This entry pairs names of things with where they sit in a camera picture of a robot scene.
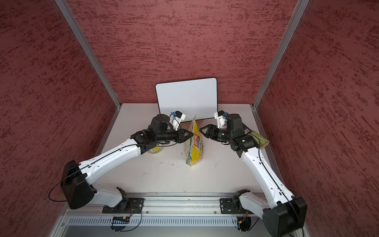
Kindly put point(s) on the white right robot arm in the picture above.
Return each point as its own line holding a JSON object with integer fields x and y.
{"x": 249, "y": 151}

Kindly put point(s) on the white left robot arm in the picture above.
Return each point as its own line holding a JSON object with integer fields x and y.
{"x": 79, "y": 179}

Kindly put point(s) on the dark purple book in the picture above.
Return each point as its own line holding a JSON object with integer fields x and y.
{"x": 247, "y": 130}

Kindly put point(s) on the aluminium mounting rail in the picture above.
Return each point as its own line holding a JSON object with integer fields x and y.
{"x": 197, "y": 204}

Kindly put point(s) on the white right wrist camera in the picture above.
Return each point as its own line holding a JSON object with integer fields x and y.
{"x": 220, "y": 117}

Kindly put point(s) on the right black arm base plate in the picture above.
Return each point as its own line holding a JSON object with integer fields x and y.
{"x": 232, "y": 206}

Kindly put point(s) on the aluminium corner post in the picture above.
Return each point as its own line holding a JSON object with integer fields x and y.
{"x": 290, "y": 29}
{"x": 73, "y": 24}

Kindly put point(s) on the left aluminium corner post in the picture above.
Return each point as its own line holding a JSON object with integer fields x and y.
{"x": 73, "y": 24}

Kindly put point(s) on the white board black frame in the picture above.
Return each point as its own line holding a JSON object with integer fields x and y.
{"x": 194, "y": 98}

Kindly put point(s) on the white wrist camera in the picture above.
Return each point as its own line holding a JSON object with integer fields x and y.
{"x": 220, "y": 117}
{"x": 176, "y": 118}

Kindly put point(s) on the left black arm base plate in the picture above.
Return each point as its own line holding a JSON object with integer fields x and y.
{"x": 130, "y": 206}

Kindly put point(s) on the yellow oats bag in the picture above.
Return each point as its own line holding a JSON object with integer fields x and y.
{"x": 194, "y": 146}

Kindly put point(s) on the right aluminium corner post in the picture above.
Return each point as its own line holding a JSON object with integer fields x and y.
{"x": 290, "y": 29}

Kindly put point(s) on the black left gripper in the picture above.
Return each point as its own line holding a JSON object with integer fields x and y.
{"x": 180, "y": 135}

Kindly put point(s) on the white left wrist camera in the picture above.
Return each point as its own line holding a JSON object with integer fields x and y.
{"x": 176, "y": 118}

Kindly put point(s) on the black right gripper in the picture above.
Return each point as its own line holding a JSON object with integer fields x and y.
{"x": 211, "y": 128}

